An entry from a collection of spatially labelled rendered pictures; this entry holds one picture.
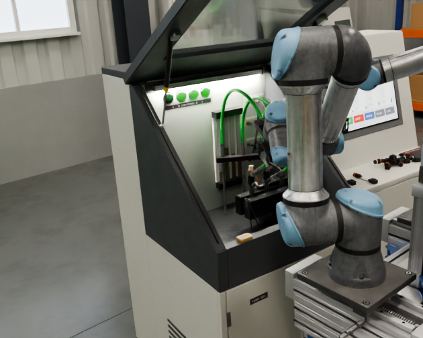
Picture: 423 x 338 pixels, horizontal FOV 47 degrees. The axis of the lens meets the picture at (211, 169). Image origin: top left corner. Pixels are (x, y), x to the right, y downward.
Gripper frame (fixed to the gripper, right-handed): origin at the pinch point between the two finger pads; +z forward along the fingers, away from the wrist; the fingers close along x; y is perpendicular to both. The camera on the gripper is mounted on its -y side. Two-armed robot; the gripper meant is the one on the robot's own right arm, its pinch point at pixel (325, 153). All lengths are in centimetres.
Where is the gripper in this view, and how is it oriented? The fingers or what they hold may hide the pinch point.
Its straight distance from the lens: 181.2
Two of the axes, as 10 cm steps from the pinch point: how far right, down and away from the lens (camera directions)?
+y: 5.5, 2.5, -8.0
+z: 0.6, 9.4, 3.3
